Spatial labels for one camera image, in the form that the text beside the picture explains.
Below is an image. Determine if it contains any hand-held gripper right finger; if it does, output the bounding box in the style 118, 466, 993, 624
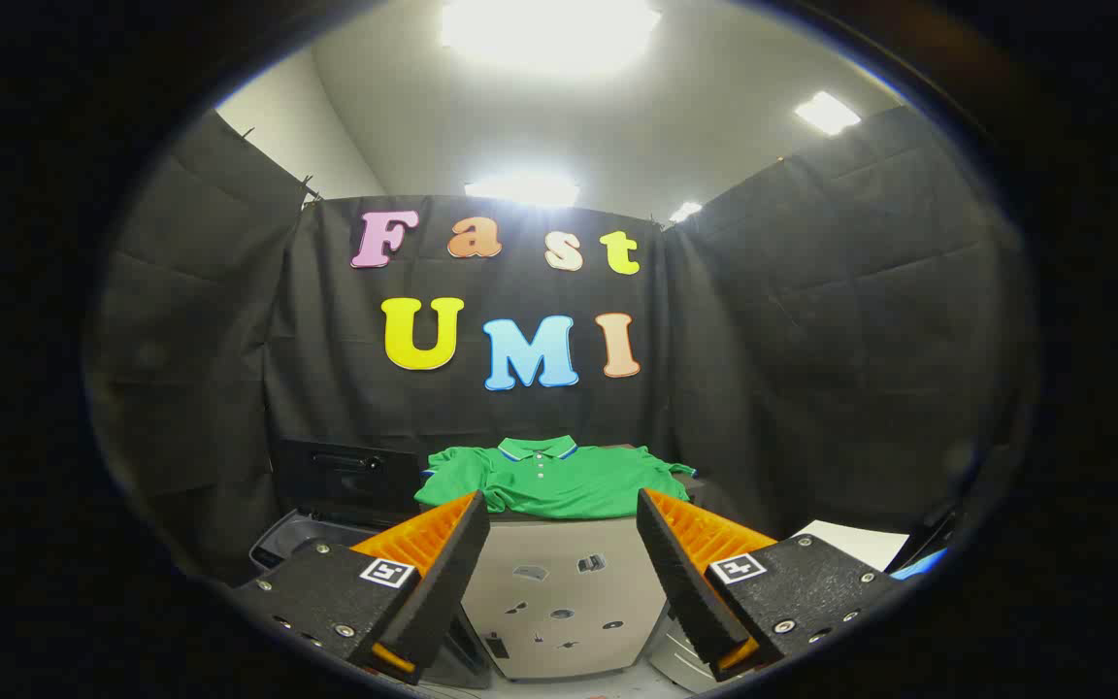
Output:
637, 487, 909, 682

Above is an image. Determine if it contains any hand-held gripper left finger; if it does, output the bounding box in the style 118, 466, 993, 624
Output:
234, 490, 492, 685

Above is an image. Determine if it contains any green polo shirt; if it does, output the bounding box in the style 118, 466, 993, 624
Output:
413, 435, 698, 520

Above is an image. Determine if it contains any dark grey washing machine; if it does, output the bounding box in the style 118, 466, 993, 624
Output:
248, 510, 494, 690

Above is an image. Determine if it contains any grey metal cabinet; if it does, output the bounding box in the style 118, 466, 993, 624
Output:
457, 500, 707, 681

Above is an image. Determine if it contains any white paper sheet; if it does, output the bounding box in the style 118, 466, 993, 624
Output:
792, 520, 909, 572

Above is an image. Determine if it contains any black backdrop cloth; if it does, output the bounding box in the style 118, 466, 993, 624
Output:
83, 105, 1040, 583

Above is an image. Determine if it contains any large ceiling light panel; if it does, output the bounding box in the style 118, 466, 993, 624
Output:
441, 0, 662, 74

